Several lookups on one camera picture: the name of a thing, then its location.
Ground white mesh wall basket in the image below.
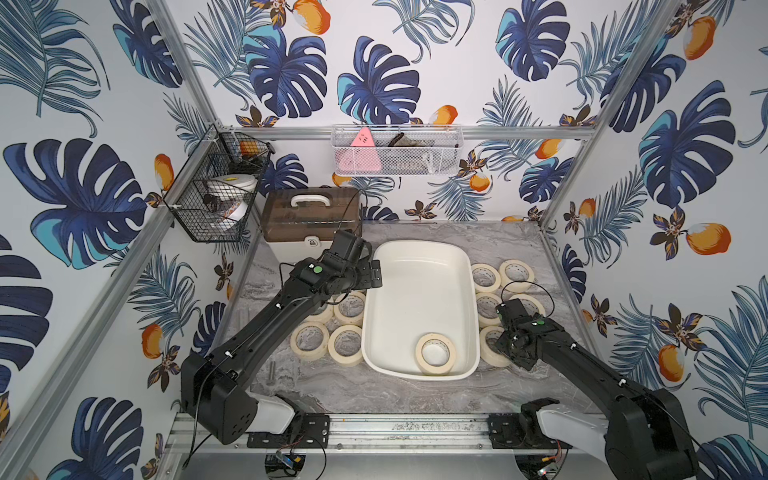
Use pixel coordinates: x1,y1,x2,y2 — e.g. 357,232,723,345
330,125,464,177

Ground cream masking tape roll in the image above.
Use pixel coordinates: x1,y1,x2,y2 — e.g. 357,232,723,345
510,293,546,316
475,292,502,329
498,259,536,295
333,291,366,327
471,263,501,293
415,333,457,376
480,326,512,368
328,325,363,367
290,321,330,362
307,304,334,324

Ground white plastic storage tray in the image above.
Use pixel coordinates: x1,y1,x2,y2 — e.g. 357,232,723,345
361,240,480,382

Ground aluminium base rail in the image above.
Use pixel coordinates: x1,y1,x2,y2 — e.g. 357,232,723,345
158,411,658,455

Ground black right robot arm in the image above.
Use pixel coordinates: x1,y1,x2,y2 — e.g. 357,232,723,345
496,300,699,479

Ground pink triangle ruler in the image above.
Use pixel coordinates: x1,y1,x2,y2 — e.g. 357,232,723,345
337,127,383,175

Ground white round item in basket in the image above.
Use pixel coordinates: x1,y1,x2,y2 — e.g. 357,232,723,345
203,174,257,225

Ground metal bolt on table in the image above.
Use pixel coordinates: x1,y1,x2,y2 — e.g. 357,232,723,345
266,361,276,386

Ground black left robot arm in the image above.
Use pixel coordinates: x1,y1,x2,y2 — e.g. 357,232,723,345
181,230,382,445

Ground brown lidded white toolbox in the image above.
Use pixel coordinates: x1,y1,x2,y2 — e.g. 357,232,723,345
261,187,362,264

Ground black wire wall basket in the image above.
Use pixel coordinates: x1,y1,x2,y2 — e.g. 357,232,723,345
162,125,275,244

